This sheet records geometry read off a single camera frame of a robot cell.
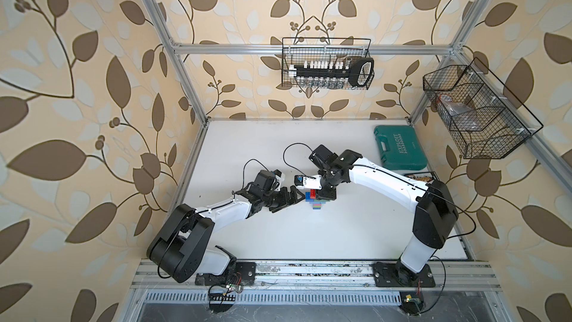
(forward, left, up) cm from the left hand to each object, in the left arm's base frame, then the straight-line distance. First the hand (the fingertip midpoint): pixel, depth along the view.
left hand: (299, 200), depth 84 cm
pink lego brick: (0, -7, -3) cm, 8 cm away
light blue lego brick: (-1, -7, 0) cm, 7 cm away
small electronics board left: (-28, +21, -6) cm, 35 cm away
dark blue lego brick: (+1, -3, +3) cm, 4 cm away
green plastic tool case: (+27, -47, 0) cm, 54 cm away
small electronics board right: (-31, -37, -10) cm, 49 cm away
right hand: (+3, -8, +3) cm, 9 cm away
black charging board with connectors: (+13, -55, -4) cm, 56 cm away
